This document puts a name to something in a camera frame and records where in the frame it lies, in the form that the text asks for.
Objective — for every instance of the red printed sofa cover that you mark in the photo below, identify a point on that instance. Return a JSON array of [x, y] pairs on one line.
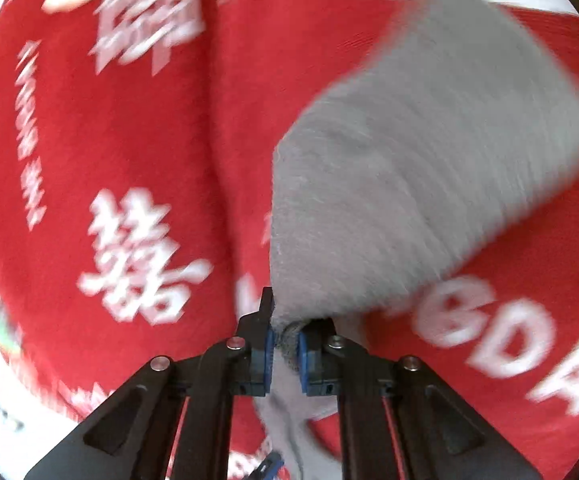
[[119, 160]]

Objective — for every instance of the grey knitted garment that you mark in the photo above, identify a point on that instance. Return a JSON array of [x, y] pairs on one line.
[[419, 170]]

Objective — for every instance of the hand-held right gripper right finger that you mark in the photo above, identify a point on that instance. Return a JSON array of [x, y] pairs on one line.
[[303, 360]]

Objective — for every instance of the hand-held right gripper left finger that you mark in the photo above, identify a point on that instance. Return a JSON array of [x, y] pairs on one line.
[[268, 356]]

